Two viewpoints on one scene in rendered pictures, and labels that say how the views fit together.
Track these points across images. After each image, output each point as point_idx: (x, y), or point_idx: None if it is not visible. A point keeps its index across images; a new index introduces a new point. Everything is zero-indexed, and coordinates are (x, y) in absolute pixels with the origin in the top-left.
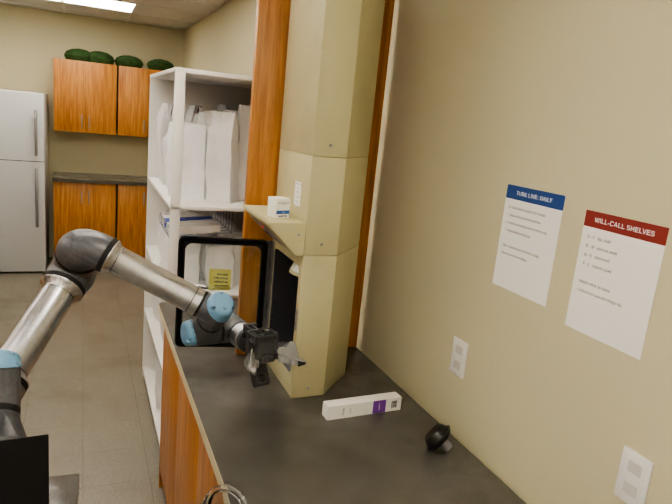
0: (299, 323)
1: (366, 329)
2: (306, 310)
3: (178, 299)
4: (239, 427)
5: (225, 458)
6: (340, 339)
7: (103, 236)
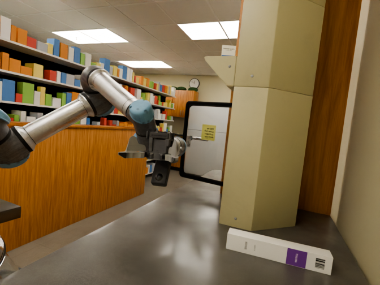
0: (228, 151)
1: (341, 200)
2: (235, 139)
3: (117, 103)
4: (147, 223)
5: (98, 234)
6: (282, 184)
7: (95, 65)
